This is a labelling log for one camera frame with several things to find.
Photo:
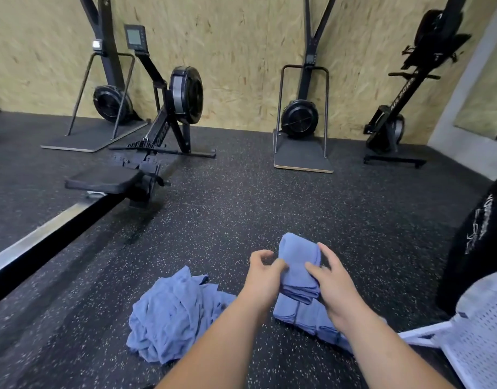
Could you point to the person's left hand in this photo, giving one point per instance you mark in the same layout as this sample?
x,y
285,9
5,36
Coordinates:
x,y
265,283

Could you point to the person's right hand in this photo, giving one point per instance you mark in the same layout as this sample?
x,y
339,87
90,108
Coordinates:
x,y
338,291

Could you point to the blue towel pile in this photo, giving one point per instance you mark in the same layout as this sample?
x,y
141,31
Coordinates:
x,y
171,316

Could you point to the white perforated metal rack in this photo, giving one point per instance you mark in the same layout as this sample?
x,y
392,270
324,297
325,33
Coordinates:
x,y
483,336

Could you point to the person's right forearm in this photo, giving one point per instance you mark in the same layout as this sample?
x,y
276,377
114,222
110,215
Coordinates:
x,y
394,356

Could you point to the person's left forearm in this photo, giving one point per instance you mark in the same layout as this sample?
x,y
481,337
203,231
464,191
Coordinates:
x,y
220,348

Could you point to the black ski trainer wooden-edged platform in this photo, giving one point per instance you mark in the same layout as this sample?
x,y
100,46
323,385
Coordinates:
x,y
299,121

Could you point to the black upright exercise machine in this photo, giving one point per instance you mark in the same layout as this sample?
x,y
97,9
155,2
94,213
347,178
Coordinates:
x,y
386,129

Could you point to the black ski trainer grey platform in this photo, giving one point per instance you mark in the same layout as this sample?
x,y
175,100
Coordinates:
x,y
107,105

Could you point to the black rowing machine with rail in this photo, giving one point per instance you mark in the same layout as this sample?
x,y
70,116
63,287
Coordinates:
x,y
78,214

